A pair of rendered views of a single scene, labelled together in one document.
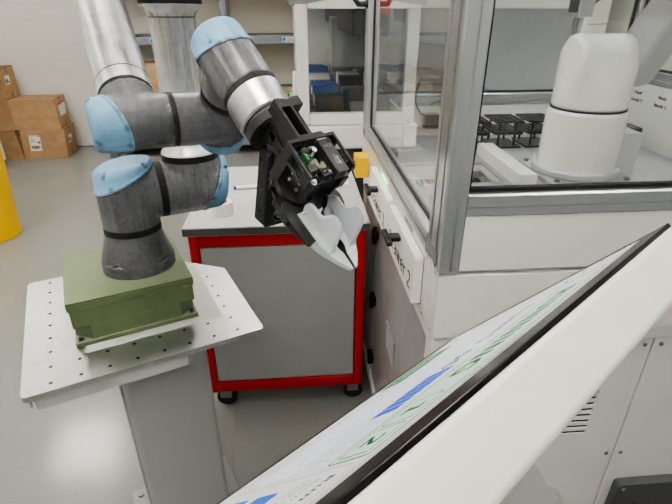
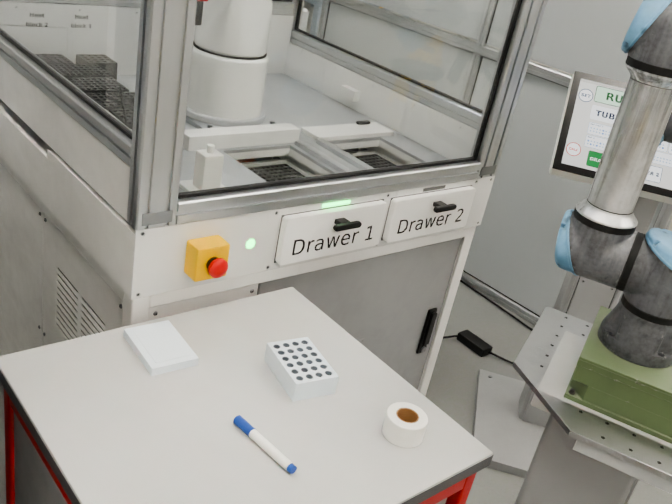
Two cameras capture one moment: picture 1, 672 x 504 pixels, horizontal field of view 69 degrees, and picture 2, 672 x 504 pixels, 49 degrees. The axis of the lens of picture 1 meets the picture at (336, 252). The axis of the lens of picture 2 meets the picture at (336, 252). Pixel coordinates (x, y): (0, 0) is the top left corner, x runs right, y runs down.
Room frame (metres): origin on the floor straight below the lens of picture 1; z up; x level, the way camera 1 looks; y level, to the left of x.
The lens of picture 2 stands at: (2.25, 1.02, 1.56)
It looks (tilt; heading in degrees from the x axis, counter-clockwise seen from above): 26 degrees down; 230
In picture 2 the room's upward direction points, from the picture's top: 12 degrees clockwise
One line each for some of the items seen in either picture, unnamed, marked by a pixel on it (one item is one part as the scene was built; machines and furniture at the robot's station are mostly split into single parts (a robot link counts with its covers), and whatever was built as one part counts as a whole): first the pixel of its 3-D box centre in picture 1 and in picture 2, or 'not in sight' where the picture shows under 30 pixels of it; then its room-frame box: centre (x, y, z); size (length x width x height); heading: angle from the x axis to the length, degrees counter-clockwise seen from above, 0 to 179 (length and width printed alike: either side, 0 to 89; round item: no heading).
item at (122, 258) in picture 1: (136, 243); (645, 324); (0.95, 0.43, 0.91); 0.15 x 0.15 x 0.10
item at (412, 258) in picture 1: (402, 249); (430, 213); (0.99, -0.15, 0.87); 0.29 x 0.02 x 0.11; 5
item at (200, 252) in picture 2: (360, 164); (207, 258); (1.63, -0.08, 0.88); 0.07 x 0.05 x 0.07; 5
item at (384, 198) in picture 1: (380, 199); (333, 231); (1.31, -0.13, 0.87); 0.29 x 0.02 x 0.11; 5
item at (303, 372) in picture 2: not in sight; (300, 367); (1.56, 0.17, 0.78); 0.12 x 0.08 x 0.04; 84
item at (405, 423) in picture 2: (222, 207); (404, 424); (1.48, 0.37, 0.78); 0.07 x 0.07 x 0.04
